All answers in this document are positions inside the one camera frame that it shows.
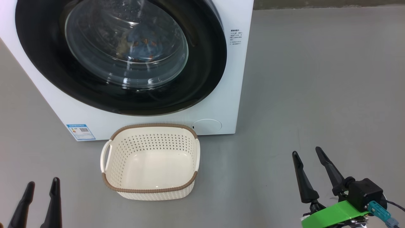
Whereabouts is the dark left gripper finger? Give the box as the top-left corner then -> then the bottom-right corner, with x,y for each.
40,177 -> 62,228
8,181 -> 35,228

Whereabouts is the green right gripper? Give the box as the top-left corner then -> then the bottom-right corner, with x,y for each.
292,146 -> 370,228

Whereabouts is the washing machine door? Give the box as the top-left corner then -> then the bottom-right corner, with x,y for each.
15,0 -> 227,116

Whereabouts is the blue cartoon print garment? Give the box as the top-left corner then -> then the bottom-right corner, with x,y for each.
125,25 -> 165,61

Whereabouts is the white front-load washing machine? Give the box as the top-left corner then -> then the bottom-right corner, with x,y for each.
0,0 -> 254,141

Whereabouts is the steel washer drum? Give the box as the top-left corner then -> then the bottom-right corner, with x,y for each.
65,0 -> 189,90

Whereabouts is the blue energy label sticker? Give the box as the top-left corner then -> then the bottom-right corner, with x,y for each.
66,124 -> 96,141

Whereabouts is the cream perforated laundry basket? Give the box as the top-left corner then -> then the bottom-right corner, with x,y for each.
100,123 -> 201,201

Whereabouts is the round white filter cover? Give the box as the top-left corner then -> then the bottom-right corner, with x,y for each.
192,119 -> 222,134

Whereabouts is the small printed text label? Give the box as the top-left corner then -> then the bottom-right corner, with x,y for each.
230,29 -> 243,46

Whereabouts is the teal cable connector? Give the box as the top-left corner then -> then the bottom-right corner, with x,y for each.
367,200 -> 400,228

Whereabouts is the thin black cable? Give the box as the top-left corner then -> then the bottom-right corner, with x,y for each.
385,199 -> 405,212

